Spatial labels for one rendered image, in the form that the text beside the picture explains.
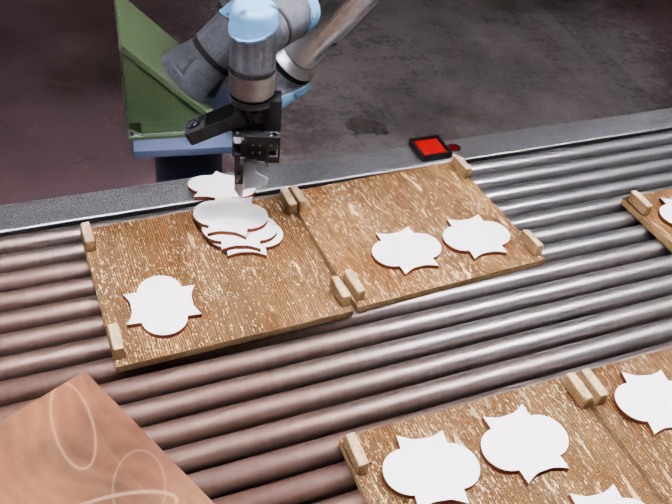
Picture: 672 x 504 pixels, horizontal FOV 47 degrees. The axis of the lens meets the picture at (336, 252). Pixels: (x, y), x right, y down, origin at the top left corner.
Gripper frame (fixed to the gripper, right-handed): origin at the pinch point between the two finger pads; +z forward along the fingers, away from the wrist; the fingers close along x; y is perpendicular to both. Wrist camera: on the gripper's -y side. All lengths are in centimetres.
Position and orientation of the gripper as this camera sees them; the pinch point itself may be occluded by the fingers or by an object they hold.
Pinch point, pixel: (237, 189)
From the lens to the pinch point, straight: 141.8
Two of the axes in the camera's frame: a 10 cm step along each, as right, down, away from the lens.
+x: -0.8, -6.6, 7.5
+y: 9.9, 0.2, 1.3
